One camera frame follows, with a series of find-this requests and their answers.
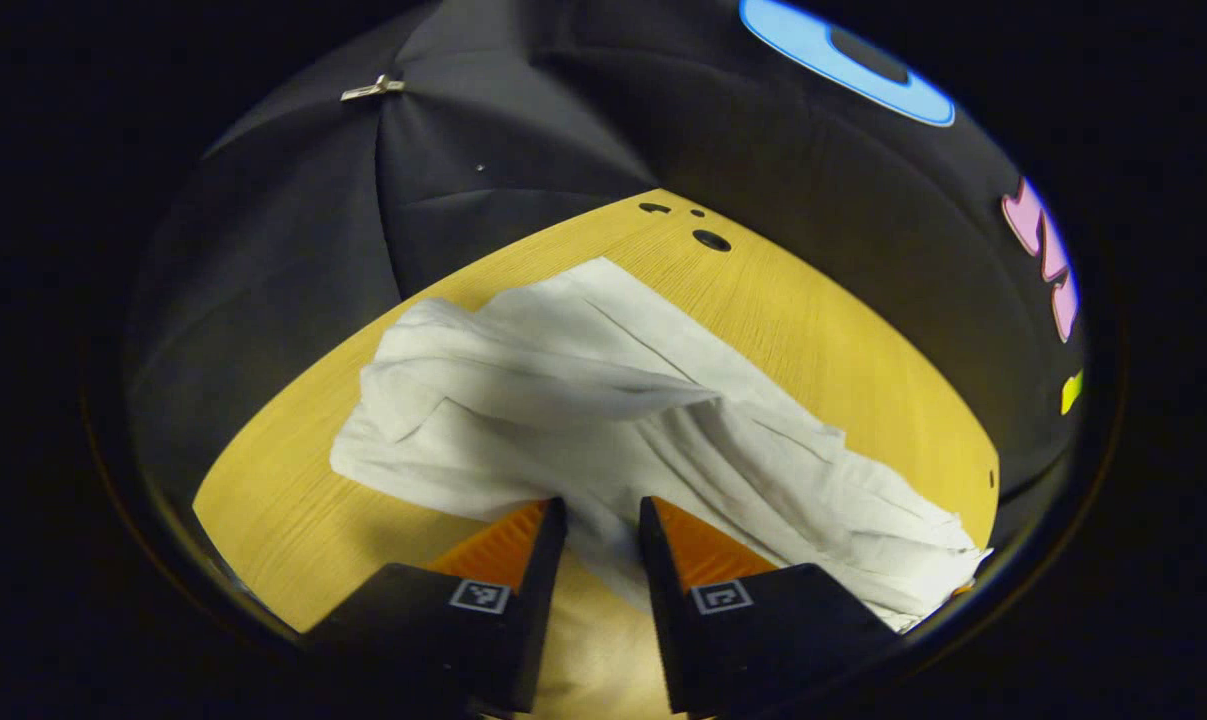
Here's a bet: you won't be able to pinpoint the black backdrop cloth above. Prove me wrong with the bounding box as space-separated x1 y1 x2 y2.
123 0 1091 546

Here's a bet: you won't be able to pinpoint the silver metal clip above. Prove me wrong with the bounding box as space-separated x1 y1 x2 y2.
339 73 407 103

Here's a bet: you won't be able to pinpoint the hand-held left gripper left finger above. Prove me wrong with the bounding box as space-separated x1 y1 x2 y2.
303 497 570 714

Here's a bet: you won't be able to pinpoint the white jeans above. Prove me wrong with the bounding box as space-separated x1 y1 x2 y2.
329 256 995 720

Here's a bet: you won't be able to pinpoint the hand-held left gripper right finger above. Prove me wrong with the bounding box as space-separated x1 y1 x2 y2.
638 494 905 716

